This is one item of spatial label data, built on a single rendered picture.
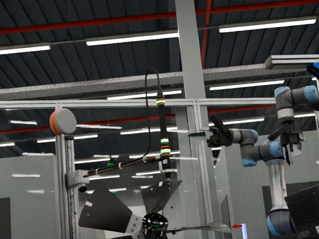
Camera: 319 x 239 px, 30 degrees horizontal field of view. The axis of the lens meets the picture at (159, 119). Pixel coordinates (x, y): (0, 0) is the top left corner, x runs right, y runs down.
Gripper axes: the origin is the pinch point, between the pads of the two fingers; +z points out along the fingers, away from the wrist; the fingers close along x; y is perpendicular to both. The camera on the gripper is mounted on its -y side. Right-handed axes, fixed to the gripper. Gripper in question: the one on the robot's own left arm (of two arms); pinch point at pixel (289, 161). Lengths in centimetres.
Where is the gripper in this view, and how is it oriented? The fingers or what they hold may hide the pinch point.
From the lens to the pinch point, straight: 277.9
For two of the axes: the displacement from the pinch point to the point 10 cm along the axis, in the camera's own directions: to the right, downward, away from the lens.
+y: 9.6, -0.2, 2.6
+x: -2.5, 2.8, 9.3
